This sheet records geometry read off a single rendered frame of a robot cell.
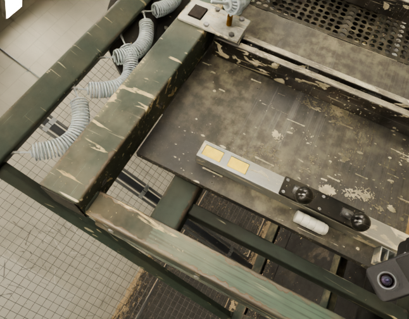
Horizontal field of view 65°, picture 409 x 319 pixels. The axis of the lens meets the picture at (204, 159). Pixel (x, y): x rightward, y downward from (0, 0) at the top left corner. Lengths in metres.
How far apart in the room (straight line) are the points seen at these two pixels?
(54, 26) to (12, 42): 0.69
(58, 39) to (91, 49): 4.53
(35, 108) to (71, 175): 0.57
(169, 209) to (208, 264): 0.19
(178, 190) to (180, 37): 0.43
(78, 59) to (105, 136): 0.65
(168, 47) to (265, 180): 0.45
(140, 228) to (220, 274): 0.19
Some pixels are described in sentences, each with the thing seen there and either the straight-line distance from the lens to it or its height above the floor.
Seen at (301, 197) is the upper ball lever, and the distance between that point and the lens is 0.67.
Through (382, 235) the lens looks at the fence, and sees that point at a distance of 0.86.
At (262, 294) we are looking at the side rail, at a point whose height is 1.49.
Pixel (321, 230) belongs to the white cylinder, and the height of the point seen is 1.41.
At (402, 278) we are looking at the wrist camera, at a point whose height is 1.55.
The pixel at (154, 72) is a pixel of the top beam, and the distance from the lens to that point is 0.87.
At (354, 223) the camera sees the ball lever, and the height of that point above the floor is 1.46.
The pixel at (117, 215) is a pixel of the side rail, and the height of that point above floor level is 1.79.
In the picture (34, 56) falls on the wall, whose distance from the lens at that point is 5.75.
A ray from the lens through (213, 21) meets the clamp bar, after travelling 1.01.
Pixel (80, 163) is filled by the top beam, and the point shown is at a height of 1.92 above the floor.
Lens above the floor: 1.95
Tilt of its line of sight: 19 degrees down
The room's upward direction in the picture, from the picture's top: 51 degrees counter-clockwise
